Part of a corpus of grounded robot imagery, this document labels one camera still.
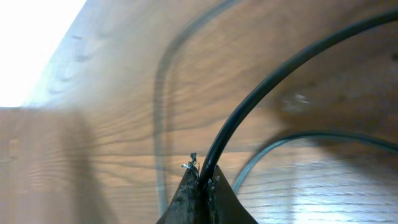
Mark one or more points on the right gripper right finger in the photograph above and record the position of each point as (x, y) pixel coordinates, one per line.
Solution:
(224, 206)

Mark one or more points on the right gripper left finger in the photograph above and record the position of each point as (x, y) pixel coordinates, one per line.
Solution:
(186, 202)

